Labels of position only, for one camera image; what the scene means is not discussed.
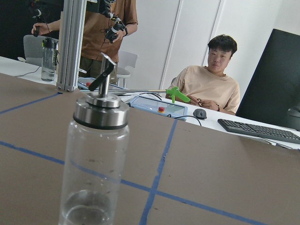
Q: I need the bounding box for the glass sauce bottle steel spout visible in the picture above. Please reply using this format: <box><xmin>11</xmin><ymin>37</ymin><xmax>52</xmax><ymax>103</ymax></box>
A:
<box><xmin>59</xmin><ymin>54</ymin><xmax>129</xmax><ymax>225</ymax></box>

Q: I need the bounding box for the teach pendant tablet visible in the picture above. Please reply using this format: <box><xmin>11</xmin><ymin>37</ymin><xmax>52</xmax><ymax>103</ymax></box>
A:
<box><xmin>128</xmin><ymin>95</ymin><xmax>188</xmax><ymax>120</ymax></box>

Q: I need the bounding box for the green grabber tool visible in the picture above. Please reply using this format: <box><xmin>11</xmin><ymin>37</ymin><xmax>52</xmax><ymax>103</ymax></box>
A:
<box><xmin>108</xmin><ymin>87</ymin><xmax>190</xmax><ymax>103</ymax></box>

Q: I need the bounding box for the black computer mouse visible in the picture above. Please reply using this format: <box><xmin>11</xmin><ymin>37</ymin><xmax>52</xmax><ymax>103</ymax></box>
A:
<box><xmin>193</xmin><ymin>108</ymin><xmax>207</xmax><ymax>120</ymax></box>

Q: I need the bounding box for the white stool chair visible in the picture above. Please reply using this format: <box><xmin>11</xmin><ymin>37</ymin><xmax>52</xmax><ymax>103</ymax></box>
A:
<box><xmin>117</xmin><ymin>50</ymin><xmax>138</xmax><ymax>88</ymax></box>

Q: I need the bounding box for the seated person beige shirt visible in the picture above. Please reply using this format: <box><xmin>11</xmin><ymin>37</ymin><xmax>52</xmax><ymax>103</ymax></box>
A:
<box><xmin>169</xmin><ymin>34</ymin><xmax>240</xmax><ymax>115</ymax></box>

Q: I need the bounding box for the standing person brown shirt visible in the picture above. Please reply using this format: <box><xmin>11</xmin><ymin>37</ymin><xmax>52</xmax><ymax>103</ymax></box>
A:
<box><xmin>31</xmin><ymin>0</ymin><xmax>138</xmax><ymax>79</ymax></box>

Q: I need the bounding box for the clear water bottle black lid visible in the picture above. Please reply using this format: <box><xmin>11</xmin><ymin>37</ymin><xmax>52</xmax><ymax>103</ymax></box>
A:
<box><xmin>41</xmin><ymin>37</ymin><xmax>57</xmax><ymax>82</ymax></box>

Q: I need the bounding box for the black computer monitor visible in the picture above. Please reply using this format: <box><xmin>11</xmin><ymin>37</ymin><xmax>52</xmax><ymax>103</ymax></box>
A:
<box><xmin>236</xmin><ymin>29</ymin><xmax>300</xmax><ymax>130</ymax></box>

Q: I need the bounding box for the black keyboard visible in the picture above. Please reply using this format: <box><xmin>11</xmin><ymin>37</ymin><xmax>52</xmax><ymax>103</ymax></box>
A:
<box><xmin>217</xmin><ymin>119</ymin><xmax>300</xmax><ymax>144</ymax></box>

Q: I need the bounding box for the grey office chair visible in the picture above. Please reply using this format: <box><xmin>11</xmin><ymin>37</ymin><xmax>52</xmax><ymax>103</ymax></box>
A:
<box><xmin>23</xmin><ymin>35</ymin><xmax>46</xmax><ymax>66</ymax></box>

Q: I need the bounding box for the aluminium frame post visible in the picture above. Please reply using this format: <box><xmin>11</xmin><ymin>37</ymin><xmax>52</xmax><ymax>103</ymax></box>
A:
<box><xmin>56</xmin><ymin>0</ymin><xmax>87</xmax><ymax>92</ymax></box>

